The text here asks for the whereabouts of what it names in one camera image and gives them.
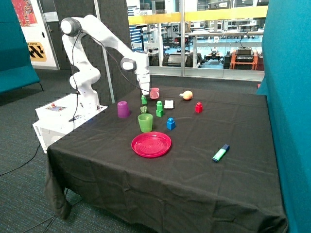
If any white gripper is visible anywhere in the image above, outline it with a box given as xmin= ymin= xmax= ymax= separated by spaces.
xmin=137 ymin=74 xmax=151 ymax=98

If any green block back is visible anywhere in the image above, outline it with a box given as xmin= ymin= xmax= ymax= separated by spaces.
xmin=141 ymin=96 xmax=147 ymax=105

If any green block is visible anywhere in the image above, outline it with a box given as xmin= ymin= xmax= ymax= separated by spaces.
xmin=156 ymin=110 xmax=164 ymax=117
xmin=141 ymin=96 xmax=147 ymax=105
xmin=156 ymin=100 xmax=163 ymax=112

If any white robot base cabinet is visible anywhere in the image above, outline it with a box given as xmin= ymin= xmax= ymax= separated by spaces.
xmin=33 ymin=94 xmax=107 ymax=153

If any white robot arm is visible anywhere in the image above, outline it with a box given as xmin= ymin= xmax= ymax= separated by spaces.
xmin=61 ymin=15 xmax=151 ymax=112

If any pink mug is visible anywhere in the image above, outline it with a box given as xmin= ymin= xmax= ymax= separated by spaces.
xmin=150 ymin=87 xmax=159 ymax=100

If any small green toy pepper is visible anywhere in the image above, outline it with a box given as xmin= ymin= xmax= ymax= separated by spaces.
xmin=140 ymin=105 xmax=148 ymax=114

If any green plastic cup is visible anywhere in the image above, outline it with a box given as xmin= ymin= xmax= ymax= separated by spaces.
xmin=138 ymin=113 xmax=153 ymax=133

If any white sponge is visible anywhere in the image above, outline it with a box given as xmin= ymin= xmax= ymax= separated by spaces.
xmin=164 ymin=100 xmax=174 ymax=109

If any purple upturned cup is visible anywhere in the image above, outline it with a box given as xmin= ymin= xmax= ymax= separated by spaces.
xmin=117 ymin=101 xmax=130 ymax=118

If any blue block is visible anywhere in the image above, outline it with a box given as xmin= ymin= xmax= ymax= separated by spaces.
xmin=166 ymin=117 xmax=176 ymax=130

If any orange toy fruit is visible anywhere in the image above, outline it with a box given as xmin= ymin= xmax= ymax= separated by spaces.
xmin=179 ymin=90 xmax=193 ymax=100

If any pink plastic plate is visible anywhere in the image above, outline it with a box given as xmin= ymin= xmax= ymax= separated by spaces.
xmin=131 ymin=132 xmax=172 ymax=158

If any red block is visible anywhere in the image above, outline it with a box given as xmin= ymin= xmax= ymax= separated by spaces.
xmin=195 ymin=102 xmax=203 ymax=113

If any black tablecloth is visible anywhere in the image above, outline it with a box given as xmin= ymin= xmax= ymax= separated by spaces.
xmin=44 ymin=87 xmax=289 ymax=233

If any green highlighter marker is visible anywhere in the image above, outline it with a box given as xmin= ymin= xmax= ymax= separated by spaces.
xmin=212 ymin=144 xmax=230 ymax=163

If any teal sofa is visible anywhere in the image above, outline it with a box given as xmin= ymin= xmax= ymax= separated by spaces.
xmin=0 ymin=0 xmax=40 ymax=93

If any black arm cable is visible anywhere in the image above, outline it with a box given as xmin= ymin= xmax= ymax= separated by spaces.
xmin=70 ymin=31 xmax=146 ymax=122

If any black camera tripod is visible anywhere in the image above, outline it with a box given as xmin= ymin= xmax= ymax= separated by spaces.
xmin=136 ymin=24 xmax=147 ymax=51

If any black floor cable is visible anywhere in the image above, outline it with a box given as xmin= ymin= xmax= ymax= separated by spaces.
xmin=0 ymin=143 xmax=41 ymax=177

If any teal partition wall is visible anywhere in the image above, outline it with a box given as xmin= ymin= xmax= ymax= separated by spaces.
xmin=258 ymin=0 xmax=311 ymax=233

